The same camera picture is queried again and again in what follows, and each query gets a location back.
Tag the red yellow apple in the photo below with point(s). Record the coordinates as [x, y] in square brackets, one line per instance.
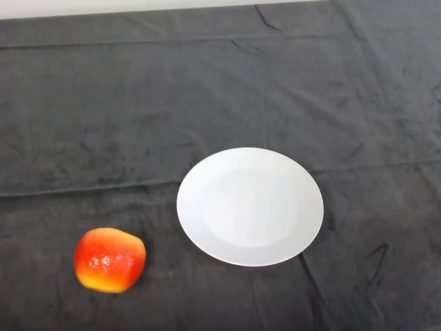
[109, 260]

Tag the white round plate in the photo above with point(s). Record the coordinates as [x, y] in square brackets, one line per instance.
[250, 207]

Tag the black cloth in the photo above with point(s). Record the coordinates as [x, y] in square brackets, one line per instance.
[138, 120]

